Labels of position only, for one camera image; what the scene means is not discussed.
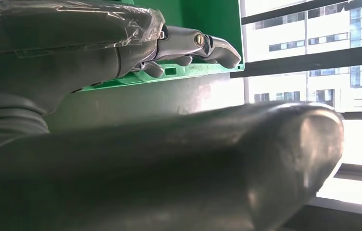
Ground dark green table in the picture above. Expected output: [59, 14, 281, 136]
[44, 72, 245, 135]

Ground dark window frame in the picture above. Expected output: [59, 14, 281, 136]
[230, 0, 362, 231]

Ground green plastic crate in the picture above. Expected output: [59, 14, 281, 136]
[78, 0, 245, 93]

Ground building outside window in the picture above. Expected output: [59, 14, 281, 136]
[244, 0, 362, 112]

